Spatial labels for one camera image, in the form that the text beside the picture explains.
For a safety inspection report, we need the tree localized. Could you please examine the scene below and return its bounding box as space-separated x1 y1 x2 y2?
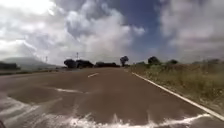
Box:
119 55 130 68

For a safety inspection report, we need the group of dark trees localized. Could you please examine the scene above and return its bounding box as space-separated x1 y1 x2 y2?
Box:
63 58 121 70

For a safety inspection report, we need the row of bushes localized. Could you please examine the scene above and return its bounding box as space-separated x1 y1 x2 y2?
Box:
134 55 224 67

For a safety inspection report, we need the hill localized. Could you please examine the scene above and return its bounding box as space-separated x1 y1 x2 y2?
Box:
0 56 59 71

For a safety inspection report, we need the grass strip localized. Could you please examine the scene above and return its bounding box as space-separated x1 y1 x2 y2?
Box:
0 67 68 76

